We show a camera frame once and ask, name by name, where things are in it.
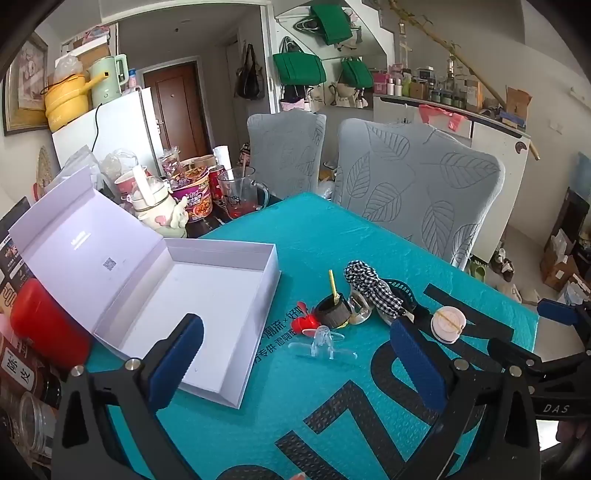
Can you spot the green slipper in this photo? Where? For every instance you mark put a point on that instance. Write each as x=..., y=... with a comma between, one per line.
x=475, y=270

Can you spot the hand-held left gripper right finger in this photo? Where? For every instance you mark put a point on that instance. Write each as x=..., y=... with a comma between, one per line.
x=415, y=364

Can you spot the black claw hair clip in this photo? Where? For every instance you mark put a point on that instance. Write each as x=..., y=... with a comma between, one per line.
x=406, y=290

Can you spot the row of cosmetic bottles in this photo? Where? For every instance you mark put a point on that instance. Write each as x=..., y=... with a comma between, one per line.
x=415, y=85

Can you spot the green tote bag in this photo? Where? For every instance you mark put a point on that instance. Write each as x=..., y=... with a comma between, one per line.
x=300, y=69

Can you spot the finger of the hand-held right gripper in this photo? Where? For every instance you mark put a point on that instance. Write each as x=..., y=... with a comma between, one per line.
x=554, y=374
x=558, y=311

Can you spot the red canister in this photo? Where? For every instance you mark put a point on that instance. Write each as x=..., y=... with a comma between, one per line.
x=46, y=318

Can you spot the person's right hand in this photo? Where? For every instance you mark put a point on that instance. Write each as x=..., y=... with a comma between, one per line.
x=570, y=434

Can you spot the pink paper cup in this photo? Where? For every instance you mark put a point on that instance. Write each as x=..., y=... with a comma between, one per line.
x=124, y=182

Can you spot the open cardboard box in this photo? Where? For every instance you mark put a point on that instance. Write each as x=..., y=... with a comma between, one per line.
x=517, y=104

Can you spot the pink round compact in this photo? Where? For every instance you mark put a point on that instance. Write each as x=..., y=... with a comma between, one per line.
x=455, y=323

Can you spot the framed picture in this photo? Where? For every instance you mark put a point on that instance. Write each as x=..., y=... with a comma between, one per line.
x=25, y=78

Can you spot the black white checkered scrunchie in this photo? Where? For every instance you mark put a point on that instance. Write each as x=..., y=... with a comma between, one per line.
x=364, y=281

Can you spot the white paper roll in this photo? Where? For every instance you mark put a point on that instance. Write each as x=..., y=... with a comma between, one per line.
x=221, y=154

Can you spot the glass mug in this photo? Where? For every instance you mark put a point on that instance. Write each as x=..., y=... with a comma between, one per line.
x=240, y=194

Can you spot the woven straw fan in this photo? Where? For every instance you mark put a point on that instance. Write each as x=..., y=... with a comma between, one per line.
x=46, y=166

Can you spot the yellow pot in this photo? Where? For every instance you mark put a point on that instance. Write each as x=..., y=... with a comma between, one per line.
x=64, y=101

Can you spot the bamboo pole with leaves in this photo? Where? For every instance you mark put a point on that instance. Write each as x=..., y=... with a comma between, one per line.
x=455, y=50

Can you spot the white fridge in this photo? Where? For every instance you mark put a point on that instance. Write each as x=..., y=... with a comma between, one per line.
x=120, y=124

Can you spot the clear plastic bag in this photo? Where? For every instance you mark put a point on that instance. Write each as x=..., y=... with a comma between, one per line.
x=117, y=161

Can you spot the black hanging bag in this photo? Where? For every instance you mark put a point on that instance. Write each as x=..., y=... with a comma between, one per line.
x=249, y=81

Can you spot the clear printed snack packet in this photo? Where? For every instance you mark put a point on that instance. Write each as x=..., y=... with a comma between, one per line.
x=170, y=161

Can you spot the brown cardboard box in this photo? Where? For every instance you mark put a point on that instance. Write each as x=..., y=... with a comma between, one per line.
x=94, y=55

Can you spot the grey leaf pattern chair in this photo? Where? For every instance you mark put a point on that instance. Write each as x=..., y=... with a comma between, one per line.
x=286, y=147
x=406, y=184

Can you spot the brown door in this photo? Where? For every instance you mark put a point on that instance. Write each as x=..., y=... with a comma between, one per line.
x=180, y=106

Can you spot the cream handbag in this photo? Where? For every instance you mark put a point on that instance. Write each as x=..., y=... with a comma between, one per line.
x=346, y=97

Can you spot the purple instant noodle cup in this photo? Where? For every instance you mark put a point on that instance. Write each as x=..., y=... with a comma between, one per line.
x=196, y=203

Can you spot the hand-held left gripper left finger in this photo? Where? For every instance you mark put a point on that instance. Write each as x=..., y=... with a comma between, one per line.
x=178, y=364

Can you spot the black printed snack bag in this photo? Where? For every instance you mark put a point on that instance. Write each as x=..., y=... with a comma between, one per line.
x=11, y=258

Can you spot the wooden stirrer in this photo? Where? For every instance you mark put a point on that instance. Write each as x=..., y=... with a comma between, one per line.
x=242, y=168

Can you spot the red heart hair clip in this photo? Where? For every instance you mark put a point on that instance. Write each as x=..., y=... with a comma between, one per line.
x=307, y=321

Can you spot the grey translucent claw clip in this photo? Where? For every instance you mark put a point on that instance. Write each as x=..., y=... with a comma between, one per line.
x=360, y=314

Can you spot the green electric kettle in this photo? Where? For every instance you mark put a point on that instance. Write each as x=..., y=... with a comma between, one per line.
x=106, y=83

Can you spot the small blue cap bottle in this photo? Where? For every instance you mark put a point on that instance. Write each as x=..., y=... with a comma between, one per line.
x=134, y=79

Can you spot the white gift box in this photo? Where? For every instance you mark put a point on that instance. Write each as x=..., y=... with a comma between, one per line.
x=207, y=314

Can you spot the clear plastic hair clip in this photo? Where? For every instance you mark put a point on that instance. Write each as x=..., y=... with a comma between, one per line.
x=323, y=339

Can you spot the red soda can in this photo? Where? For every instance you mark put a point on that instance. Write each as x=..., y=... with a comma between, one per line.
x=216, y=182

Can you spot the pile of cardboard boxes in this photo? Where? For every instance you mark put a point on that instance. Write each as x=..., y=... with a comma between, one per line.
x=561, y=267

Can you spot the teal printed bubble mat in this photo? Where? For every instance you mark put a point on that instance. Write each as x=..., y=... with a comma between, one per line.
x=323, y=230

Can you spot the pink plastic bag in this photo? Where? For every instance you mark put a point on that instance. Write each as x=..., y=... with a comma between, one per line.
x=438, y=113

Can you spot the cartoon dog water bottle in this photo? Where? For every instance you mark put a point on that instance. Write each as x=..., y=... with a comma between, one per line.
x=157, y=207

